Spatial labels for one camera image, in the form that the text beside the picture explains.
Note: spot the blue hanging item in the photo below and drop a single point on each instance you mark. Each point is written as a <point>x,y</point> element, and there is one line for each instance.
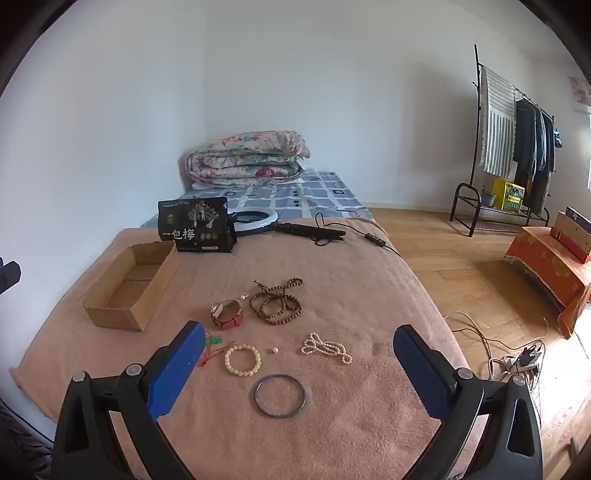
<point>558,137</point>

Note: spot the black printed bag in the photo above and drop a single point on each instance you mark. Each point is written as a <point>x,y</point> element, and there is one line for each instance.
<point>194,226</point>

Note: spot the white power strip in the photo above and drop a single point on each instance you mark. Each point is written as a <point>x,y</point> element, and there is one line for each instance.
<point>508,362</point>

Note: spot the yellow crate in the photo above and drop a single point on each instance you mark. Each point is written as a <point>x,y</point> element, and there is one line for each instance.
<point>508,194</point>

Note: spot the black metal clothes rack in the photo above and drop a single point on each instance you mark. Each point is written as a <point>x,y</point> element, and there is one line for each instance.
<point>475,115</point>

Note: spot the black hair straightener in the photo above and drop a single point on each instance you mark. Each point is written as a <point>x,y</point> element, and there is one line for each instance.
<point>304,229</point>

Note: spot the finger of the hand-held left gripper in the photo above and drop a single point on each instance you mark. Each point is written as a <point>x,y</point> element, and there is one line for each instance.
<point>9,275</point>

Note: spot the dark cloth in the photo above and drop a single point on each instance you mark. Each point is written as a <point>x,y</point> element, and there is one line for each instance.
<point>18,447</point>

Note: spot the cardboard box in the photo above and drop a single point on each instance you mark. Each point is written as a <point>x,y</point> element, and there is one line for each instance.
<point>111,318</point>

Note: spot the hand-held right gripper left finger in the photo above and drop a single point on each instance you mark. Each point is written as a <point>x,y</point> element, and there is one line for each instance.
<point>178,369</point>

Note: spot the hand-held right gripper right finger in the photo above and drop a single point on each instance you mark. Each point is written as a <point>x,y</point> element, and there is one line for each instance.
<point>418,369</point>

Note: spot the orange cloth covered table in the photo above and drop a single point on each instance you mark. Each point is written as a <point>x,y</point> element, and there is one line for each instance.
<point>545,263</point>

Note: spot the metal bangle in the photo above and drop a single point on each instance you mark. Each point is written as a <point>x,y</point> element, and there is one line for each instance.
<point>256,397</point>

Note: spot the dark hanging clothes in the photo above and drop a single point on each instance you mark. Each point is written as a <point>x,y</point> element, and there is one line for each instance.
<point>531,143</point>

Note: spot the tan flat box dark edge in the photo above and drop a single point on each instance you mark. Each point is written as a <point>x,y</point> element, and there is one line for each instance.
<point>572,230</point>

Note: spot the blue checked bedsheet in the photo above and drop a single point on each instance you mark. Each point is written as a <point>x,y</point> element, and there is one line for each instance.
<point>286,198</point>

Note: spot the red flat box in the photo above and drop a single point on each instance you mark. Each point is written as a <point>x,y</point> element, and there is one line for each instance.
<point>570,247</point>

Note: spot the window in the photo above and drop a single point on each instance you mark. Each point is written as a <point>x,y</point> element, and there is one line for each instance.
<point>588,152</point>

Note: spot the small green pot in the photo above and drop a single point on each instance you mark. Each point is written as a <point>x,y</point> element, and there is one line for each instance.
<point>487,197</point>

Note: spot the striped hanging towel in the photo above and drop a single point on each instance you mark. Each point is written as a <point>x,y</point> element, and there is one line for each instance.
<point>498,134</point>

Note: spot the folded floral quilt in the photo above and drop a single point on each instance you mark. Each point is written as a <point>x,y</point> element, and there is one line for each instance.
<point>249,161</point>

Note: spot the brown fleece blanket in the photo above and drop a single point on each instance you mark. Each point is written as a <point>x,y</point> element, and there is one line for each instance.
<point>351,300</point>

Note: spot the wall picture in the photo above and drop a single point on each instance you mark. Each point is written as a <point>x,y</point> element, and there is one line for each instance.
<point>579,92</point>

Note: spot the black charger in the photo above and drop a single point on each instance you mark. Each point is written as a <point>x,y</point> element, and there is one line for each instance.
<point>528,356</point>

